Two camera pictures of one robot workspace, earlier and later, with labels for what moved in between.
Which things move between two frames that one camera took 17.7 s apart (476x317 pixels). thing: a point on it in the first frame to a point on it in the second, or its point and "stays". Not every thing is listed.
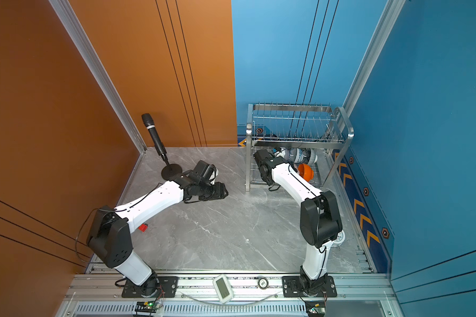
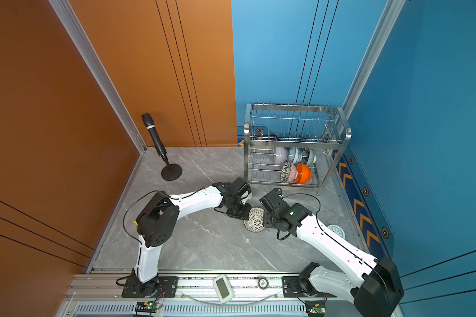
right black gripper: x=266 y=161 to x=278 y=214
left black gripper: x=220 y=193 to x=244 y=215
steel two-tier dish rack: x=311 y=137 stays
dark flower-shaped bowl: x=313 y=157 stays
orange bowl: x=305 y=172 stays
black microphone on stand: x=169 y=172 stays
